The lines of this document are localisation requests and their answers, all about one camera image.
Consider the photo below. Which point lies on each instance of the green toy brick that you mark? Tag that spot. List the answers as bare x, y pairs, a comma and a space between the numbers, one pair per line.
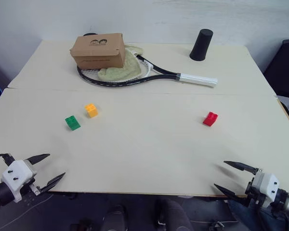
72, 123

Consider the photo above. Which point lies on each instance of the black upturned plastic cup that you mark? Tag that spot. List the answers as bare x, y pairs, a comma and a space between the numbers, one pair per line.
200, 45

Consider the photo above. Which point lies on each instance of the black chair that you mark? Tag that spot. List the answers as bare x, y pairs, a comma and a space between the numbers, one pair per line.
283, 69

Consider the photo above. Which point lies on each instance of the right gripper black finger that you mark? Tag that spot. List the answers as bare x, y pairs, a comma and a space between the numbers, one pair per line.
228, 192
240, 166

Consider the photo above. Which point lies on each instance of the orange toy brick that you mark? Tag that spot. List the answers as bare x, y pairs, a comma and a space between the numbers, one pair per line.
91, 110

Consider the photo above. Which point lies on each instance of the black white tennis racket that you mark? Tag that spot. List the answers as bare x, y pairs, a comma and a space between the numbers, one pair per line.
197, 80

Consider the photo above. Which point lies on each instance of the dark blue fabric shape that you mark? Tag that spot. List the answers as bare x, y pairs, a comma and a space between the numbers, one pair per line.
253, 219

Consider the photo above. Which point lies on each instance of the brown cardboard box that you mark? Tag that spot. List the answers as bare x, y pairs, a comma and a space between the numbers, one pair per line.
98, 50

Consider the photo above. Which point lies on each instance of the red toy brick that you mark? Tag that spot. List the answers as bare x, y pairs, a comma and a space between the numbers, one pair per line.
210, 119

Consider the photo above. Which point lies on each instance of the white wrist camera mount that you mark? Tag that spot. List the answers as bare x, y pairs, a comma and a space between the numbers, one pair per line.
267, 183
17, 172

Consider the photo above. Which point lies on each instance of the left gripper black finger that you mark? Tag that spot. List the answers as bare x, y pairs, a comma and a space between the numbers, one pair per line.
53, 182
38, 158

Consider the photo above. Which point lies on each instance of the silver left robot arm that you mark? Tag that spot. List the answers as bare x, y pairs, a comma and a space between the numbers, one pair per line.
2, 192

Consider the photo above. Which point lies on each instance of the pale green towel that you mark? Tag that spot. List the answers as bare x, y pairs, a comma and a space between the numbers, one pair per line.
125, 69

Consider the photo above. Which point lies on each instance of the small black round object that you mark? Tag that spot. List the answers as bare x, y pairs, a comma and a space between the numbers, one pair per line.
89, 34

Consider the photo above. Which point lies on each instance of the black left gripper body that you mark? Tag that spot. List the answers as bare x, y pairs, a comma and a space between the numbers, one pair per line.
29, 186

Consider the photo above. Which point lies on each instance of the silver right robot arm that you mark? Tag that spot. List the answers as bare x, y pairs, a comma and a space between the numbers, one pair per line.
283, 199

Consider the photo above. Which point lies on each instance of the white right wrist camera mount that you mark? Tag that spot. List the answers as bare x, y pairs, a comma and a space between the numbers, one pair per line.
267, 183

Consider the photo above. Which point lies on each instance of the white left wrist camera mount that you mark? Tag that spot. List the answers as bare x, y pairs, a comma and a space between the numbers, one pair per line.
17, 172

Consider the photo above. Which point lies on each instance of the dark rounded shape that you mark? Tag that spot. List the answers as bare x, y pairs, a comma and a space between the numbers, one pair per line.
172, 215
115, 217

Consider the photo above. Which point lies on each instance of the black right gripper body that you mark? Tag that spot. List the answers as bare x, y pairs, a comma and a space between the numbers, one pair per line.
255, 196

